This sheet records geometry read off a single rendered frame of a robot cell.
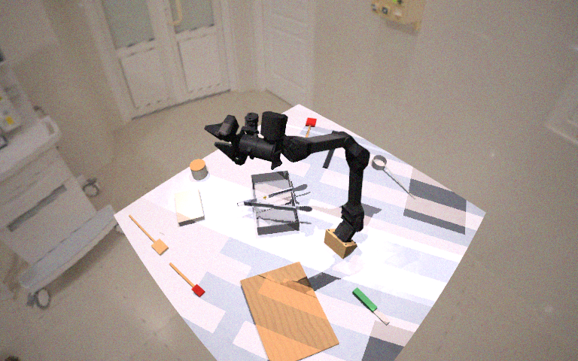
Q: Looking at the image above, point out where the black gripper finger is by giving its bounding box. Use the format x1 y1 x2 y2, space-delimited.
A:
214 141 235 162
204 122 224 141

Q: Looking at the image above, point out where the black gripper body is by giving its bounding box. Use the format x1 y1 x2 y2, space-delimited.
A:
219 115 260 165

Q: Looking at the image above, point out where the grey saucepan with long handle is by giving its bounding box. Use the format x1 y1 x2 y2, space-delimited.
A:
371 155 415 199

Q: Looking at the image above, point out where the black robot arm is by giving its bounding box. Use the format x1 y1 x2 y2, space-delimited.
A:
241 111 370 242

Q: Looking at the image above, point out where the dark grey cylinder with orange top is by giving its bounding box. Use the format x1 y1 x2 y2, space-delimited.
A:
190 159 208 180

